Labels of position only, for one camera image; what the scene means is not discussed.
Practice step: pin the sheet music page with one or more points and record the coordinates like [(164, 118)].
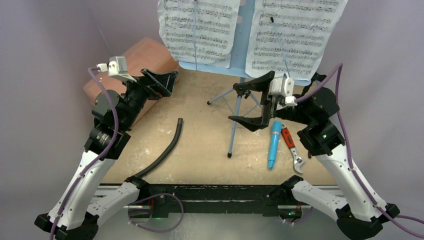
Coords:
[(290, 36), (199, 31)]

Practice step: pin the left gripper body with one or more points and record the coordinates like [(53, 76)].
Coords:
[(139, 92)]

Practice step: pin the red adjustable wrench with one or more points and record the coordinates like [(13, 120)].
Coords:
[(297, 159)]

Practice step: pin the sheet music top page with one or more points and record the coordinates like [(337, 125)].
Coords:
[(290, 36)]

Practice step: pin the blue music stand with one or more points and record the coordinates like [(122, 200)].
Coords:
[(236, 66)]

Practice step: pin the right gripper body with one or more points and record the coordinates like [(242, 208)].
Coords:
[(267, 103)]

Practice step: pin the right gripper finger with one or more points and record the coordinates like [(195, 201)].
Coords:
[(260, 84), (252, 123)]

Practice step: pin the black microphone desk stand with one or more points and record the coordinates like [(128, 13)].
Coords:
[(315, 78)]

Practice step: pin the sheet music bottom page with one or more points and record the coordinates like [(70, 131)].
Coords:
[(199, 31)]

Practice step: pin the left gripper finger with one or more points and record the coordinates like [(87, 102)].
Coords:
[(164, 82), (159, 77)]

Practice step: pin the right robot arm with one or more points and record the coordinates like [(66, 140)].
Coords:
[(360, 213)]

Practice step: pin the blue toy microphone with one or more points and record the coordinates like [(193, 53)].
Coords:
[(274, 142)]

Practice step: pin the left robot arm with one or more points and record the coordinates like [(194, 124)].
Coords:
[(75, 217)]

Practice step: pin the pink plastic storage box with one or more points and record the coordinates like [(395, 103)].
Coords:
[(146, 54)]

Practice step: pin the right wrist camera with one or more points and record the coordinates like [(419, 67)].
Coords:
[(282, 91)]

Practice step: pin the aluminium mounting rail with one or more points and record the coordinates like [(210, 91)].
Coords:
[(268, 195)]

